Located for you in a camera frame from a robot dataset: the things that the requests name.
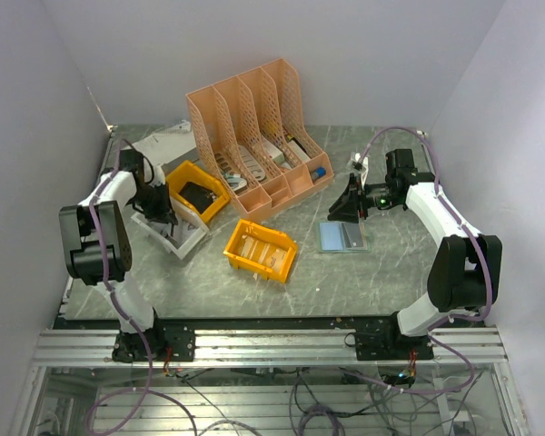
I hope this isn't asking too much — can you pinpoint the white bin with cards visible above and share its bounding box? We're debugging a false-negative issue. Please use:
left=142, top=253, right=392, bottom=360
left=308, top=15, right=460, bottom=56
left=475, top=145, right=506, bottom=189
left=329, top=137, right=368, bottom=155
left=132, top=197, right=210, bottom=260

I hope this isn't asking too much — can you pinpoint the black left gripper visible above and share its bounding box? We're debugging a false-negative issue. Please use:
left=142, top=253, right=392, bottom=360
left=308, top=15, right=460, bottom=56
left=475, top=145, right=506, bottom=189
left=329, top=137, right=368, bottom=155
left=130, top=182, right=178, bottom=226

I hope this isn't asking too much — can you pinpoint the white paper booklet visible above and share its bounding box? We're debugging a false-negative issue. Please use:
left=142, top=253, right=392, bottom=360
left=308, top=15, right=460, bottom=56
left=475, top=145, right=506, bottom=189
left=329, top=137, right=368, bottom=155
left=134, top=120, right=199, bottom=175

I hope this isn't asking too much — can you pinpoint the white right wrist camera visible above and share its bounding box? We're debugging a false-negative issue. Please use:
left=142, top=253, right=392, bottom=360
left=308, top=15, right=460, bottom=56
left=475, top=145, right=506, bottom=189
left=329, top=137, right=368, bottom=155
left=348, top=153, right=369, bottom=184

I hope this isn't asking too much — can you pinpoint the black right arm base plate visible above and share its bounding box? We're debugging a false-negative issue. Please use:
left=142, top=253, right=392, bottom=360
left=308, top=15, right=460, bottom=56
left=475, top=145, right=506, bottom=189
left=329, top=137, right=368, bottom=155
left=344, top=332, right=434, bottom=362

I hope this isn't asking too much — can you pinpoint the white stapler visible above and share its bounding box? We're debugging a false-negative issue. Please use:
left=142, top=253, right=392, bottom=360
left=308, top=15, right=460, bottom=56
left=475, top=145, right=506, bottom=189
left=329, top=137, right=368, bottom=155
left=224, top=173, right=248, bottom=193

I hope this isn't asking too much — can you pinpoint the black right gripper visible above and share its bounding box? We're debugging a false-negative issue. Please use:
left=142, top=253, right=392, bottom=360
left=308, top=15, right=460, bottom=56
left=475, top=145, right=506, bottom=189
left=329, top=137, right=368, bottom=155
left=328, top=173, right=401, bottom=223

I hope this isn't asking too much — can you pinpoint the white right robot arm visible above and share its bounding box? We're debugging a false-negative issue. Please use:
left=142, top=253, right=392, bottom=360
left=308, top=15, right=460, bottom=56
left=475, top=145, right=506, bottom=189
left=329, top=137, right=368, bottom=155
left=327, top=149, right=502, bottom=360

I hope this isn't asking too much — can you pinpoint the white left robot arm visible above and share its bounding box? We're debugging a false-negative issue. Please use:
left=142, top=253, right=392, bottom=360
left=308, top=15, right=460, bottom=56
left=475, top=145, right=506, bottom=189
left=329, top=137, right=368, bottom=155
left=58, top=142, right=178, bottom=362

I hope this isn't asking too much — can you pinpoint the blue capped bottle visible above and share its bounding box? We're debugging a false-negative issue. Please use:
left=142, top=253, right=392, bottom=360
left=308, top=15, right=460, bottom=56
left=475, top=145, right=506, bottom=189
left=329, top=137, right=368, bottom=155
left=310, top=167, right=326, bottom=180

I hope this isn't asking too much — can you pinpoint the peach plastic file organizer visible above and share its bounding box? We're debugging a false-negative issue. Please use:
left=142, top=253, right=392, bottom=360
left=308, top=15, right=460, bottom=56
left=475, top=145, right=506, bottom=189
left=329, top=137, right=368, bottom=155
left=186, top=59, right=334, bottom=223

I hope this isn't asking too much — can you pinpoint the aluminium frame rail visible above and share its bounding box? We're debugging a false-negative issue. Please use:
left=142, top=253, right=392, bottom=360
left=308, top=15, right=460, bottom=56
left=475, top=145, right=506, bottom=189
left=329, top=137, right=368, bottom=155
left=32, top=328, right=508, bottom=368

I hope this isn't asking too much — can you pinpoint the yellow bin with cards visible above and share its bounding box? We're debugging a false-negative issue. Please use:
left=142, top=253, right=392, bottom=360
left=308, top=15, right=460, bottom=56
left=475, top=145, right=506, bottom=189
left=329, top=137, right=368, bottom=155
left=223, top=219, right=298, bottom=283

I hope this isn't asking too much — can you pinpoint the black credit card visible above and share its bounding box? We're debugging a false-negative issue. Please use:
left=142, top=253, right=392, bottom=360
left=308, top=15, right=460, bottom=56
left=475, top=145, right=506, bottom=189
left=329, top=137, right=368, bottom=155
left=342, top=223, right=367, bottom=250

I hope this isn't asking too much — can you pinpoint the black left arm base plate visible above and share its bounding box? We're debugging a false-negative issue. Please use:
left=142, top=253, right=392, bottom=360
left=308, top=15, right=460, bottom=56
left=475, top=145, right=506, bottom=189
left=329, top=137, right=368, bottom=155
left=111, top=329, right=195, bottom=363

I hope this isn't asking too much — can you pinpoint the yellow bin with black items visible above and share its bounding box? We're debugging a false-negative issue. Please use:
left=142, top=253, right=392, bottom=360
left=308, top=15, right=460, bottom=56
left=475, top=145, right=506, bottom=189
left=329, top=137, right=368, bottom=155
left=165, top=160, right=231, bottom=224

